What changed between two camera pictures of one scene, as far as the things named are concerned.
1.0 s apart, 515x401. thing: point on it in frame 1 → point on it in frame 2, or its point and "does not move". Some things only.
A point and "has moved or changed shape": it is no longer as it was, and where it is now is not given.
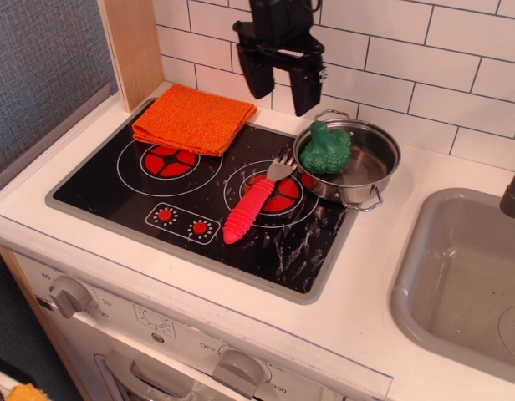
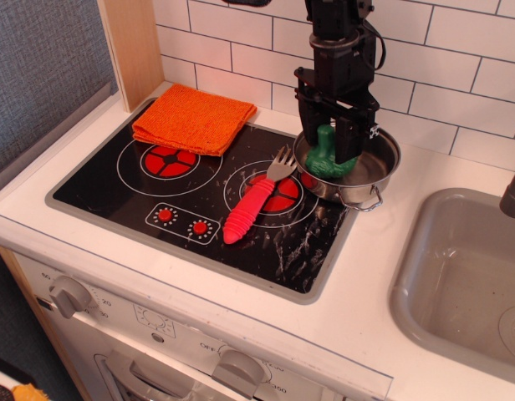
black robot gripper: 281,34 → 343,76
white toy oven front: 124,345 does not move
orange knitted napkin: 187,120 does not move
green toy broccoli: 328,150 has moved or changed shape
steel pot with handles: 374,159 does not move
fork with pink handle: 245,211 does not move
